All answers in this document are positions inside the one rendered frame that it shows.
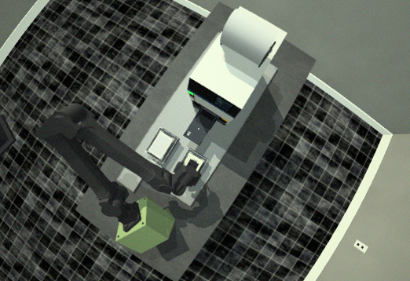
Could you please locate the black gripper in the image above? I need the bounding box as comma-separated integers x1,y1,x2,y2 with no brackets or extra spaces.
173,162,201,187

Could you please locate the white cylinder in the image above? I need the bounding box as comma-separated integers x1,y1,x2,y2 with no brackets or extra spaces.
220,9,279,65

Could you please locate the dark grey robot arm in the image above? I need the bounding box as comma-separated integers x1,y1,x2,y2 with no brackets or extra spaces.
35,103,199,232

